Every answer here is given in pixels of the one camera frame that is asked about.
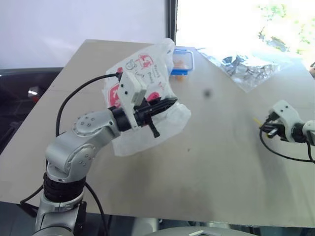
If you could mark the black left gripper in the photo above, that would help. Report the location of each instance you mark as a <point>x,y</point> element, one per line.
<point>142,115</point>

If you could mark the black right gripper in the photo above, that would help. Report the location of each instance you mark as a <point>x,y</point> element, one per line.
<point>280,129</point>

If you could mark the white red-printed plastic bag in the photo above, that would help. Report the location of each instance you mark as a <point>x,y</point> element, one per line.
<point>172,123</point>

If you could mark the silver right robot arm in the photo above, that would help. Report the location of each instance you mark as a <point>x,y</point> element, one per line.
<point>307,130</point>

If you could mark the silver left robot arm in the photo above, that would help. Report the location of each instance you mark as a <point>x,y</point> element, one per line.
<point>73,152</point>

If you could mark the crumpled clear plastic bag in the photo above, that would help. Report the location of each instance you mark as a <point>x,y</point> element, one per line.
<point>246,71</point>

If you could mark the thin yellow stick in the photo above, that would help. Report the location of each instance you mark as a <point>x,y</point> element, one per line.
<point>258,121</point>

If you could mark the blue lidded plastic container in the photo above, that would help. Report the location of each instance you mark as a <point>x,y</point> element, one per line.
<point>183,61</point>

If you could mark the dark furniture beside table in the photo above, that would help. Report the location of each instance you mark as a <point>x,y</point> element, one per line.
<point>22,98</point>

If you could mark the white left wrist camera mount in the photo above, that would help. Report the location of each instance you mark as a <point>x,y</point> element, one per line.
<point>129,86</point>

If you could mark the black window frame post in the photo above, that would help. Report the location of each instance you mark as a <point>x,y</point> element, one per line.
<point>171,19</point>

